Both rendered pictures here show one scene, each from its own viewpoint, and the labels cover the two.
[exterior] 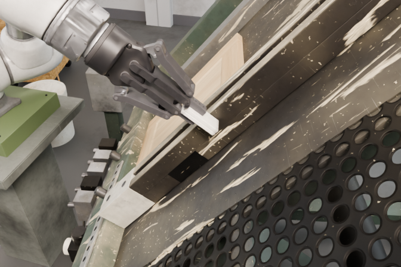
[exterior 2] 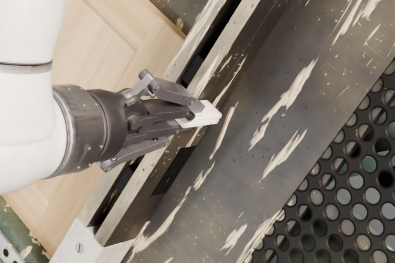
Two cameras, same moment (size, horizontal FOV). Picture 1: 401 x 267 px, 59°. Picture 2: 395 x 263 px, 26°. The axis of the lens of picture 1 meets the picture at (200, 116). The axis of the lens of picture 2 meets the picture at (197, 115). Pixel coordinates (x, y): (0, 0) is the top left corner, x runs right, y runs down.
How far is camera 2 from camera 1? 0.65 m
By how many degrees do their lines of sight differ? 36
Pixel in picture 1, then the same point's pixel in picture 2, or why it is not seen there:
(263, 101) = (251, 48)
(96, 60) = (108, 152)
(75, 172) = not seen: outside the picture
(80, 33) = (94, 140)
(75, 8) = (76, 118)
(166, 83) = (164, 111)
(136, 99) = (131, 152)
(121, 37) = (114, 104)
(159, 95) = (156, 127)
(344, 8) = not seen: outside the picture
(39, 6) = (52, 151)
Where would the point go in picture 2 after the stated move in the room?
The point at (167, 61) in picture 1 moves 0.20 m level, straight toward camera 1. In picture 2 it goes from (167, 91) to (321, 198)
